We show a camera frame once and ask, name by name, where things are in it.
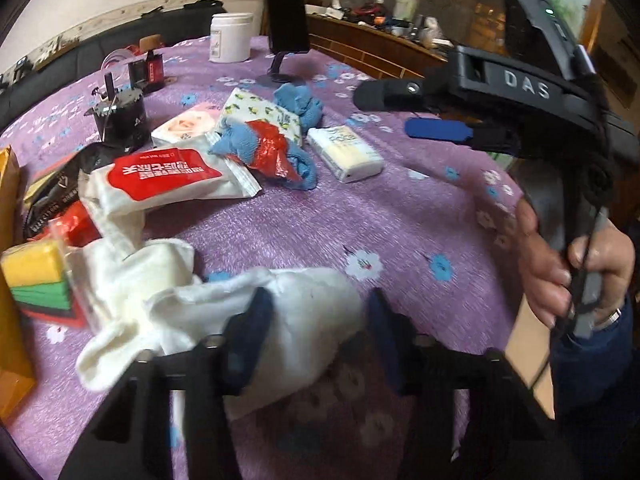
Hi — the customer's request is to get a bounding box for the red plastic bag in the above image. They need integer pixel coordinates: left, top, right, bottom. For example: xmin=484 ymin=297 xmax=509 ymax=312
xmin=229 ymin=120 xmax=302 ymax=182

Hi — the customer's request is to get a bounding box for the blue cloth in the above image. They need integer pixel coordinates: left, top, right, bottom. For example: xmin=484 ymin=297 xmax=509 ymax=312
xmin=209 ymin=84 xmax=323 ymax=191

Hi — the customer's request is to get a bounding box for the wooden sideboard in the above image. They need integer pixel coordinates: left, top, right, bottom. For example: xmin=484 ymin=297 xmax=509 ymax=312
xmin=307 ymin=14 xmax=447 ymax=79

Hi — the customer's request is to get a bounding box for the floral tissue pack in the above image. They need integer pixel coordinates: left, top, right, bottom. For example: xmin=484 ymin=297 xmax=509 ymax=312
xmin=221 ymin=88 xmax=304 ymax=146

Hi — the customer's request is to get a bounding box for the black phone on stand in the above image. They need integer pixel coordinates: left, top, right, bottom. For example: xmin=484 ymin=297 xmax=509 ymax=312
xmin=256 ymin=0 xmax=310 ymax=88

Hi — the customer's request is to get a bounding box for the black leather sofa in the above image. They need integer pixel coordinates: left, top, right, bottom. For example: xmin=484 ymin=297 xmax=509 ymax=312
xmin=0 ymin=0 xmax=226 ymax=129

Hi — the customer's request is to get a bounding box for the person right hand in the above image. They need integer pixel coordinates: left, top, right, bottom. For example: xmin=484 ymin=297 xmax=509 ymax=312
xmin=515 ymin=198 xmax=634 ymax=328

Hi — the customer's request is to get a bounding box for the white bottle on sideboard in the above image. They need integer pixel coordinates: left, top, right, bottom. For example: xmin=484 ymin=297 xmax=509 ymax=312
xmin=393 ymin=0 xmax=419 ymax=22

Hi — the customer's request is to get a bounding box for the black snack bag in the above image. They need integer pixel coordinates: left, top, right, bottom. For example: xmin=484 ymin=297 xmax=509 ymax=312
xmin=22 ymin=142 xmax=126 ymax=240

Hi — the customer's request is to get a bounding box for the white plastic jar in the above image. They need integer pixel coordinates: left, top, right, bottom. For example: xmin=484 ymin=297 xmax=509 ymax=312
xmin=209 ymin=13 xmax=253 ymax=64

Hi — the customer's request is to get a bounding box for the yellow cardboard box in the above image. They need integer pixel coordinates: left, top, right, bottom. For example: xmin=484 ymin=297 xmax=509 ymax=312
xmin=0 ymin=145 xmax=37 ymax=424

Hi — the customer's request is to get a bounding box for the yellow green sponge pack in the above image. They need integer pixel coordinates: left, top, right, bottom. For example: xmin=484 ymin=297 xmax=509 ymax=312
xmin=1 ymin=238 xmax=86 ymax=328

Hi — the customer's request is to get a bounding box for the white yellow tissue pack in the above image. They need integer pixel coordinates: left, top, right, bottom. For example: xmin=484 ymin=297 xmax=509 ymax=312
xmin=306 ymin=126 xmax=384 ymax=183

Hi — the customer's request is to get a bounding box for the red white wipes pack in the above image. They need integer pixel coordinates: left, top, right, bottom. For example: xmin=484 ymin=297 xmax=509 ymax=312
xmin=78 ymin=146 xmax=262 ymax=216

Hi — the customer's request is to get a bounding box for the black cylinder device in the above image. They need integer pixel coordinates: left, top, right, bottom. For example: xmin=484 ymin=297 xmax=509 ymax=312
xmin=85 ymin=72 xmax=151 ymax=153

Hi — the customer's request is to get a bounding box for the white towel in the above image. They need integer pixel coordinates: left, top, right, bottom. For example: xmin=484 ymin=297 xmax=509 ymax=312
xmin=66 ymin=238 xmax=363 ymax=419

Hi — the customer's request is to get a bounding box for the pink pig tissue pack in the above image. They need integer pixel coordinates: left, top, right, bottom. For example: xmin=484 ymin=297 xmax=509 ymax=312
xmin=151 ymin=102 xmax=220 ymax=148

